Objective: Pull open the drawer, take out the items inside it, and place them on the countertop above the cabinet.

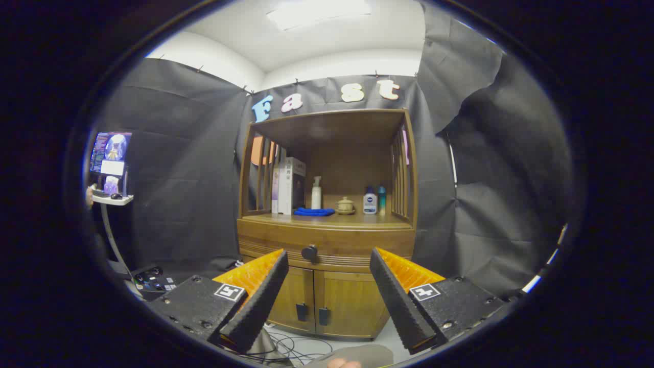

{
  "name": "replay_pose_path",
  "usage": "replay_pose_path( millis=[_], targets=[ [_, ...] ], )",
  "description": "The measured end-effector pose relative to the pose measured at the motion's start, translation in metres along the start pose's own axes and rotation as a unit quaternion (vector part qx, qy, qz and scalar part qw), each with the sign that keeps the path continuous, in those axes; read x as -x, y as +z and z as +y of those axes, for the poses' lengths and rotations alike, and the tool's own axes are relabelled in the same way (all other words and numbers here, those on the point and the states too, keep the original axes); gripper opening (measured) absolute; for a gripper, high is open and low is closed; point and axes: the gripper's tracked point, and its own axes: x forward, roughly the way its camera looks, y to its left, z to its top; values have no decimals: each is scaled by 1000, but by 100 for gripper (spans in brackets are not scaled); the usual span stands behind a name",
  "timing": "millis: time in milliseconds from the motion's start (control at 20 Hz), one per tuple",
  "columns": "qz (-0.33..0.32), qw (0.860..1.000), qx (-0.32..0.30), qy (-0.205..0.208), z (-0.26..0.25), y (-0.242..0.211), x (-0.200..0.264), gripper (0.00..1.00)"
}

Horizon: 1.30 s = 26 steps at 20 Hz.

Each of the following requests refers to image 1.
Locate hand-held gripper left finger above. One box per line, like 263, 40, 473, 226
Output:
148, 249, 289, 355

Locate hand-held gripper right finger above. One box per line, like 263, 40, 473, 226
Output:
369, 247, 506, 355

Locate wooden drawer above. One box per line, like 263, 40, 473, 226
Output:
238, 219, 415, 273

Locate wooden cabinet door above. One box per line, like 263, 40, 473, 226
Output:
314, 270, 391, 340
266, 266, 316, 335

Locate wooden countertop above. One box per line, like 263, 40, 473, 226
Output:
244, 212, 413, 231

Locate wooden cabinet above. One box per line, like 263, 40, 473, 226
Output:
237, 108, 418, 341

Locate pale purple book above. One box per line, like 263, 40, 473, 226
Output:
271, 163, 281, 214

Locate white book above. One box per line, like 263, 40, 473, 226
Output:
277, 157, 307, 215

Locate white monitor stand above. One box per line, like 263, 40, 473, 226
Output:
91, 189, 145, 298

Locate computer monitor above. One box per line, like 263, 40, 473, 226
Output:
89, 132, 132, 177

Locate ceiling light panel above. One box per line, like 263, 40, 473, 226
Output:
266, 0, 372, 31

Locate black floor cables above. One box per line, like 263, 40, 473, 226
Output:
225, 327, 333, 366

